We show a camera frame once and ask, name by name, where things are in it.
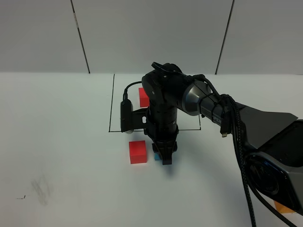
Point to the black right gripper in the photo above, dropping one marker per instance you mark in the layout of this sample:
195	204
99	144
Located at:
162	129

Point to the blue cube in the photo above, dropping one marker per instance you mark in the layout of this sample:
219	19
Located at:
157	156

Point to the orange cube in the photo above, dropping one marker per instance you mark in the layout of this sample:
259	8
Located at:
282	209

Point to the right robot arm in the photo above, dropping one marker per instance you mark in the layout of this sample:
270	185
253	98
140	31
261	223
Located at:
268	145

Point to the red template cube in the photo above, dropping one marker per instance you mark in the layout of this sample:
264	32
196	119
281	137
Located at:
143	98

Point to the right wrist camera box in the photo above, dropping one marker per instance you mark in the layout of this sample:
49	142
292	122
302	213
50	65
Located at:
131	120

